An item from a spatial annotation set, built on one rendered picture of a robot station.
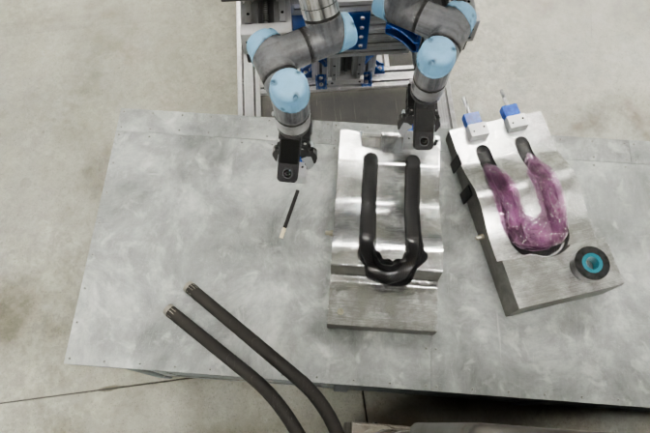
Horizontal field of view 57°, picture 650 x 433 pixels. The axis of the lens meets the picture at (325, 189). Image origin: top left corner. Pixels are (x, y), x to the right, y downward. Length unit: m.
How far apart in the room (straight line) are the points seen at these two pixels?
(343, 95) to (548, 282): 1.24
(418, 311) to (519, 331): 0.26
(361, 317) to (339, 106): 1.14
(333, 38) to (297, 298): 0.65
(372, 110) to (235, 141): 0.85
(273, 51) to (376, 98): 1.23
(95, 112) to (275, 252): 1.46
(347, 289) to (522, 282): 0.41
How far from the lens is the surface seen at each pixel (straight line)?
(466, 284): 1.55
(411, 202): 1.50
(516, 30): 2.96
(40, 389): 2.51
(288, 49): 1.21
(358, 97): 2.40
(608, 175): 1.77
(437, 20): 1.32
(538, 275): 1.49
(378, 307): 1.44
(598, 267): 1.51
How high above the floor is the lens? 2.28
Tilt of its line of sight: 69 degrees down
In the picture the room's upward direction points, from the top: straight up
